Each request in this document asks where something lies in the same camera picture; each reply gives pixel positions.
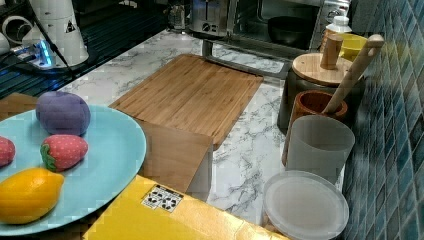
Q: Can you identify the glass oven door with handle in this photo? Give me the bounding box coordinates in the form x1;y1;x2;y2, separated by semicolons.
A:
202;38;292;79

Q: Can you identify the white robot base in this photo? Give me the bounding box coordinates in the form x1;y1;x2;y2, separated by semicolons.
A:
22;0;89;70

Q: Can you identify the black pan inside oven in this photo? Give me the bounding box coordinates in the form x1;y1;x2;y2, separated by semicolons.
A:
268;16;314;50

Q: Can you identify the stainless toaster oven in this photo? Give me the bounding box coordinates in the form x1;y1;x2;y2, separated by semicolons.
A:
226;0;351;58

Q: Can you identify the bamboo cutting board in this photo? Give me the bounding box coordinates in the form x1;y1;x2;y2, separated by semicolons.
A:
111;54;263;148

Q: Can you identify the light blue plate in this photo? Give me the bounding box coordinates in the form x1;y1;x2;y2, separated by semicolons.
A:
0;105;147;237

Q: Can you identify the stainless slot toaster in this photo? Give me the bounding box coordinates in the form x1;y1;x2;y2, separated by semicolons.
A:
190;0;229;37

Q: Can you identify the frosted plastic cup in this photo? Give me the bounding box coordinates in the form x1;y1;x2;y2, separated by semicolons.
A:
286;115;355;184

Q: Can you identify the glass jar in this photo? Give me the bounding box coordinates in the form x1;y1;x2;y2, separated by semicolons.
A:
168;5;185;31

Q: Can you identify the yellow cereal box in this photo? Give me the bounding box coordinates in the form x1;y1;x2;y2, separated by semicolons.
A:
83;177;289;240

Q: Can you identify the clear container with plastic lid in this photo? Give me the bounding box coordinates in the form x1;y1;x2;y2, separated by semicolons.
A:
263;170;349;240

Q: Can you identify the black canister with wooden lid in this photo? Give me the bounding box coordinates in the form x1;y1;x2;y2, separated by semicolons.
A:
277;33;353;134

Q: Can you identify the purple plush fruit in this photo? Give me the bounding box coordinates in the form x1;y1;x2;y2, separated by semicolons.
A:
36;91;91;136

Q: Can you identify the red plush strawberry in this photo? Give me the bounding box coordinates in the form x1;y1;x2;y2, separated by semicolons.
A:
0;137;15;166
40;134;88;172

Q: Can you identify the yellow ceramic mug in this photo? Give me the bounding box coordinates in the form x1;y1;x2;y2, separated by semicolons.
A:
339;33;367;62

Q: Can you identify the white capped spice bottle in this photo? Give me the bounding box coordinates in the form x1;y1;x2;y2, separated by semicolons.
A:
320;16;352;52

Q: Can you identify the wooden pestle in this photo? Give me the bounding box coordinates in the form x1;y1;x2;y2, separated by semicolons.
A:
323;34;384;114

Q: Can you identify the yellow plush lemon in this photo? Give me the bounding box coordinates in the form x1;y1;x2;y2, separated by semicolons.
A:
0;168;65;224

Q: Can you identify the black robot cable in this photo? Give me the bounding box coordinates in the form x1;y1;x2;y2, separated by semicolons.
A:
0;0;81;79

